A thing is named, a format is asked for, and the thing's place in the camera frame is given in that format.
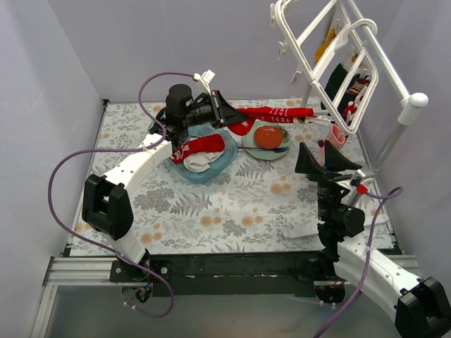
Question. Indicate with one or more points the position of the pink sock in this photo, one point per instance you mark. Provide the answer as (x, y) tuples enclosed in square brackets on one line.
[(335, 137)]

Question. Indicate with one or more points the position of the purple fork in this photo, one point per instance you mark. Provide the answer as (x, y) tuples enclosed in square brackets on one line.
[(274, 150)]

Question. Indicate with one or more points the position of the orange saucer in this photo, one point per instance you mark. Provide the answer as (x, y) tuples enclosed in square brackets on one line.
[(268, 137)]

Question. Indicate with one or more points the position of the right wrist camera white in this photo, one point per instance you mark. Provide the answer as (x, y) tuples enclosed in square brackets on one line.
[(359, 185)]

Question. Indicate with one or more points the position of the dark green sock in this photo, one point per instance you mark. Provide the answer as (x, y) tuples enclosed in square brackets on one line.
[(335, 81)]

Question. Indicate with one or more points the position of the white clip hanger rack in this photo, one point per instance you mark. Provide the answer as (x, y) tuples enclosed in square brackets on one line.
[(313, 73)]

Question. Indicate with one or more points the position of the plain white sock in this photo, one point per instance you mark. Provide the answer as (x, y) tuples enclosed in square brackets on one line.
[(200, 161)]

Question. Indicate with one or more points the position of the red snowflake sock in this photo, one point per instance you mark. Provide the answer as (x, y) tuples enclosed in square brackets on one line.
[(268, 114)]

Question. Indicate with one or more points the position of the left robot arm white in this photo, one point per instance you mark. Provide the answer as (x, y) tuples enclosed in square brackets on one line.
[(106, 205)]

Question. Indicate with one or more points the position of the yellow sock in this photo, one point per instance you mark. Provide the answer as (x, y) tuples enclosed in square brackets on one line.
[(320, 51)]

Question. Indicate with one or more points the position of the red sock white pattern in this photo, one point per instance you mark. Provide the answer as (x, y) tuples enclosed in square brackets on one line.
[(210, 143)]

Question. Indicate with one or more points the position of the light green plate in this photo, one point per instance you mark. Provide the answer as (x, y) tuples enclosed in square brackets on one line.
[(248, 140)]

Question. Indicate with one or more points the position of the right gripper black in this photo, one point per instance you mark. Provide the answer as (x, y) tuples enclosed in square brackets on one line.
[(328, 177)]

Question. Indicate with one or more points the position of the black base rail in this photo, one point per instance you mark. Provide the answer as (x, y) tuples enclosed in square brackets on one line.
[(299, 273)]

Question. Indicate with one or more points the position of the red white striped sock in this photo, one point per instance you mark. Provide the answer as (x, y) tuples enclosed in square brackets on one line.
[(352, 98)]

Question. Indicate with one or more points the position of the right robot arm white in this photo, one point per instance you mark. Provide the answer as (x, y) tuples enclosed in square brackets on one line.
[(418, 307)]

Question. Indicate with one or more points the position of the teal plastic basin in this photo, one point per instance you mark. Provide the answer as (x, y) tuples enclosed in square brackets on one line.
[(229, 154)]

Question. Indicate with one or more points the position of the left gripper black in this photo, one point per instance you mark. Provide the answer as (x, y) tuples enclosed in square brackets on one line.
[(215, 111)]

